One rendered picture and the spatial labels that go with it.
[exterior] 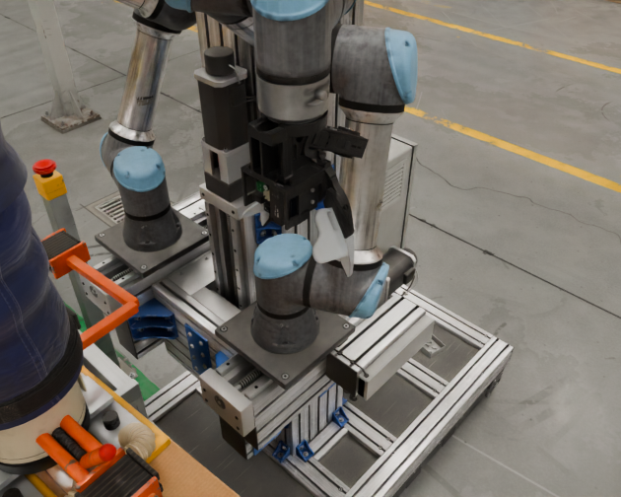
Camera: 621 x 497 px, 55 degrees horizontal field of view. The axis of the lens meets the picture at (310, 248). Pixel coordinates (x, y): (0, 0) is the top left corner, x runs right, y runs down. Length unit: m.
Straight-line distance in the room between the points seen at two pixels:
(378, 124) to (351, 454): 1.33
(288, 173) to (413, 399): 1.70
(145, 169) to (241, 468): 1.08
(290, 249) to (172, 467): 0.48
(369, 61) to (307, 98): 0.42
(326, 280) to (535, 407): 1.64
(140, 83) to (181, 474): 0.90
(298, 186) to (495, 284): 2.51
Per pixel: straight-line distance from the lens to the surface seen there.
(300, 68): 0.58
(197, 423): 2.21
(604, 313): 3.14
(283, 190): 0.62
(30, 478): 1.17
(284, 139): 0.62
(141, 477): 0.96
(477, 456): 2.43
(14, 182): 0.80
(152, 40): 1.52
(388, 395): 2.26
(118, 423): 1.17
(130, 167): 1.48
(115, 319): 1.19
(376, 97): 1.02
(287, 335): 1.25
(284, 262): 1.13
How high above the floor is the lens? 2.00
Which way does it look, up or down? 39 degrees down
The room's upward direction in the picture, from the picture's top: straight up
